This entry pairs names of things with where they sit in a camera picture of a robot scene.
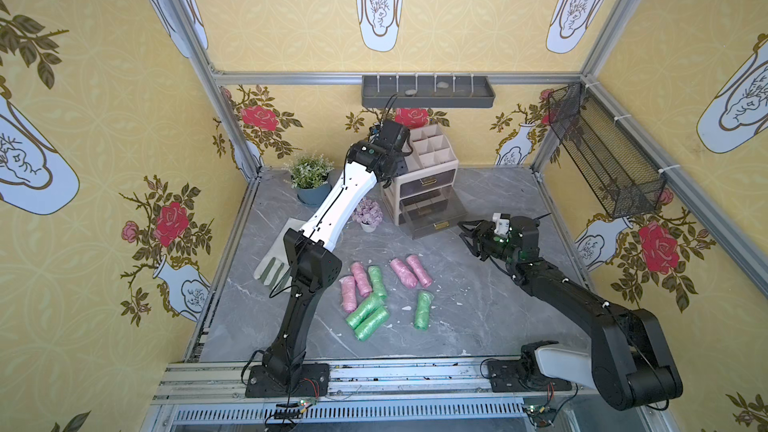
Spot green trash bag roll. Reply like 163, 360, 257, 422
413, 290, 434, 331
367, 266, 388, 300
346, 294, 384, 329
354, 306, 390, 341

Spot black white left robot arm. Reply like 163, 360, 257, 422
256, 119, 410, 392

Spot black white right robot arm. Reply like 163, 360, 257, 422
458, 213, 683, 411

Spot beige three-drawer organizer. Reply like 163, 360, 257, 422
382, 124, 459, 226

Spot pink trash bag roll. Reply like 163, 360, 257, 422
390, 258, 419, 289
350, 262, 373, 298
340, 276, 357, 314
406, 255, 433, 288

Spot purple flowers in white pot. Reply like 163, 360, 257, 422
352, 198, 383, 233

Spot green plant in blue pot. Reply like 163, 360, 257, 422
288, 155, 334, 206

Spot white green work glove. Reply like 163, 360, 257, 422
253, 218, 304, 290

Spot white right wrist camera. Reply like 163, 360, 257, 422
492, 213, 511, 236

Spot gray wall shelf tray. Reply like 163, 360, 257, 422
361, 73, 496, 109

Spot black wire mesh basket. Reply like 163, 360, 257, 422
544, 83, 666, 218

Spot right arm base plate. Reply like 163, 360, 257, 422
483, 358, 573, 393

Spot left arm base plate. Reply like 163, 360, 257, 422
245, 363, 330, 398

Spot aluminum front rail frame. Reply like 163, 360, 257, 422
141, 356, 680, 431

